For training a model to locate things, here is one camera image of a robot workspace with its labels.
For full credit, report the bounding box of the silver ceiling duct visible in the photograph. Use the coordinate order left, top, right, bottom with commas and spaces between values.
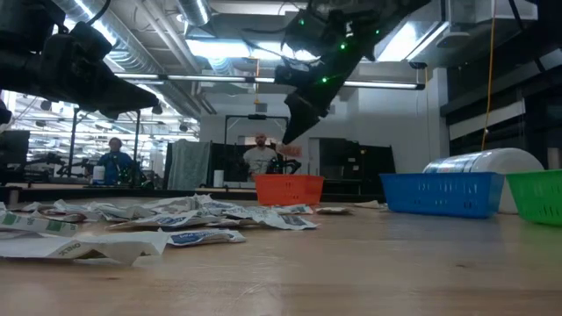
52, 0, 207, 119

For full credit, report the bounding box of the white wipes canister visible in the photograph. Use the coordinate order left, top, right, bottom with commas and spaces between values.
422, 147, 545, 215

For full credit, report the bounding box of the ceiling light strip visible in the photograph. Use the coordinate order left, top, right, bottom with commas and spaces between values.
343, 80, 426, 91
114, 72, 277, 85

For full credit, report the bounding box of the white printed packet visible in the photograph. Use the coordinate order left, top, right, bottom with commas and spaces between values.
140, 194, 225, 216
270, 204, 314, 216
19, 199, 104, 223
352, 199, 388, 211
314, 206, 353, 216

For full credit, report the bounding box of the blue plastic basket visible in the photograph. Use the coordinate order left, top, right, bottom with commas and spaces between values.
379, 171, 506, 219

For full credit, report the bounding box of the black monitor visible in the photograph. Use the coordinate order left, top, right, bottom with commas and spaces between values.
0, 129, 31, 166

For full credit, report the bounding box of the orange plastic basket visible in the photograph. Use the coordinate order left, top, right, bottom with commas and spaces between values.
254, 174, 325, 207

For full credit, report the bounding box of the yellow extension cord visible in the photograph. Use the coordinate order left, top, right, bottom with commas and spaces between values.
480, 0, 497, 153

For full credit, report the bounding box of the white packet green print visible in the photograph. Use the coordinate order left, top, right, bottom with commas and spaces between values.
0, 209, 80, 239

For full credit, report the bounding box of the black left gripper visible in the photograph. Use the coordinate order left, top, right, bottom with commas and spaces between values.
43, 21, 160, 120

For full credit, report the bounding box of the grey hanging cloth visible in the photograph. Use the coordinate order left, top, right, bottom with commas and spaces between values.
166, 139, 212, 191

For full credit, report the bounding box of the green plastic basket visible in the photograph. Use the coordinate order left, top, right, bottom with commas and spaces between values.
505, 169, 562, 227

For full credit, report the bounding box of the person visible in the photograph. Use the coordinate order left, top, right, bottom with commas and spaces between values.
95, 136, 136, 185
242, 133, 278, 182

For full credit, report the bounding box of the black cabinet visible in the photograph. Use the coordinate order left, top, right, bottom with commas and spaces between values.
318, 138, 396, 198

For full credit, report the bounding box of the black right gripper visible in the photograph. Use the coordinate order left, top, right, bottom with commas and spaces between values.
274, 8, 383, 146

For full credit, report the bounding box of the white packet blue print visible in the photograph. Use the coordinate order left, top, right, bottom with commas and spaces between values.
256, 209, 321, 232
106, 212, 226, 232
166, 227, 247, 248

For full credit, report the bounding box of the black gantry frame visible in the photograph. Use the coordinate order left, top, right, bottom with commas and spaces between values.
223, 113, 291, 176

